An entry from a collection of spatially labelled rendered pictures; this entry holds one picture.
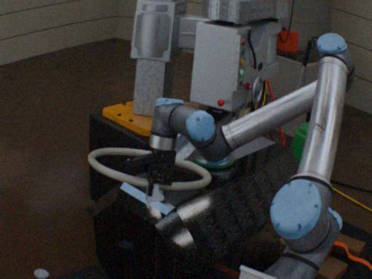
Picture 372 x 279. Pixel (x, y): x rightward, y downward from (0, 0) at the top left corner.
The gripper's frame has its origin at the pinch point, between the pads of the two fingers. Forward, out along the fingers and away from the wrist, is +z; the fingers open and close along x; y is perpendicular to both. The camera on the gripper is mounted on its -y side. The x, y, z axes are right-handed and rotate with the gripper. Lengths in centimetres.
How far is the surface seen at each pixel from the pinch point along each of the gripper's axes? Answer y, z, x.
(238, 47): 33, -59, 57
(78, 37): -138, -40, 769
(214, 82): 26, -40, 66
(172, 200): 13.2, 9.9, 39.1
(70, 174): -53, 65, 231
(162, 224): 9.8, 19.4, 31.0
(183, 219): 18.2, 15.4, 31.4
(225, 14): 24, -75, 57
